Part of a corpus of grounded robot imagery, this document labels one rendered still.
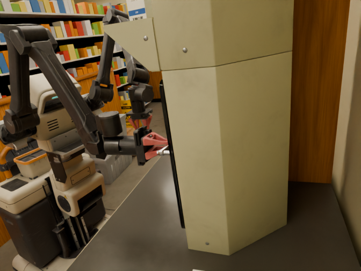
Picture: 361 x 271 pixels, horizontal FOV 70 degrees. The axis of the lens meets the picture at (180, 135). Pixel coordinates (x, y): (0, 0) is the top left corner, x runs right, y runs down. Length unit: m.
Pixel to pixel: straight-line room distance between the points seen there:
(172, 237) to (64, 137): 0.79
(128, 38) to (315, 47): 0.54
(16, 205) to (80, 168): 0.38
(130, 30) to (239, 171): 0.38
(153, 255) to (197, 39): 0.55
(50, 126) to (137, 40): 0.88
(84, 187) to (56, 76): 0.76
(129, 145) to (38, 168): 1.04
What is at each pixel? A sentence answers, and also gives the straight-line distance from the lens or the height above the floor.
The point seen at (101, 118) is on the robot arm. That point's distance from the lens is 0.74.
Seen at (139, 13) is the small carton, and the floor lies 1.52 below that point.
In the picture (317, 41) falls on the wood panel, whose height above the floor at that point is 1.41.
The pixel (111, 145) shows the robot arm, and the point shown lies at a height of 1.20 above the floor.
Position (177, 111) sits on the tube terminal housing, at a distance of 0.54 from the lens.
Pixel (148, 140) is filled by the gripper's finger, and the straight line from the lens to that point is 0.70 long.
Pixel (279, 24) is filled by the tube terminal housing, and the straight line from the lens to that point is 0.60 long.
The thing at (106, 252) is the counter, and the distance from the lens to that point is 0.81.
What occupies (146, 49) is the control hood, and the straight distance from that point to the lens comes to 0.54.
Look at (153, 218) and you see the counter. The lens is 0.87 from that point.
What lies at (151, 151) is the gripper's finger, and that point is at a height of 1.19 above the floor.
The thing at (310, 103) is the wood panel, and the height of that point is 1.22.
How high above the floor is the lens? 1.48
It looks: 22 degrees down
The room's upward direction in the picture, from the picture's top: 8 degrees counter-clockwise
